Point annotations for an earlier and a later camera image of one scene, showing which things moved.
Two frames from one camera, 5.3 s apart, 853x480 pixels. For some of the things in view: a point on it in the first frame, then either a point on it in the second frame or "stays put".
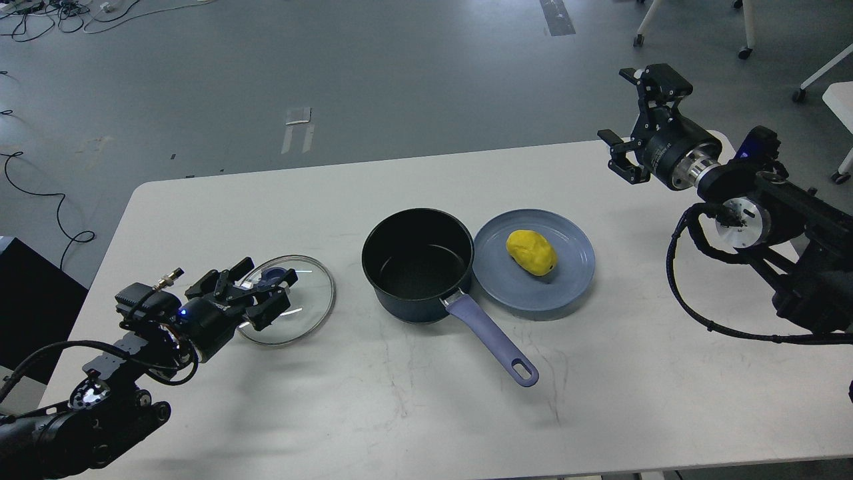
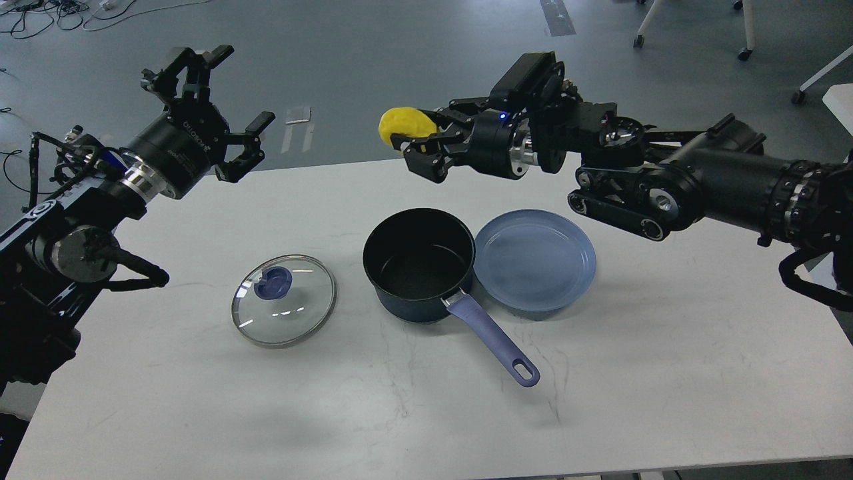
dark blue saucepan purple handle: (417, 260) stays put
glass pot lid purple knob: (271, 275) stays put
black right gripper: (672, 149) to (499, 145)
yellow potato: (532, 251) to (406, 121)
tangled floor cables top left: (24, 20) stays put
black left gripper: (208, 324) to (174, 153)
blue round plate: (501, 278) stays put
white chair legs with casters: (744, 53) stays put
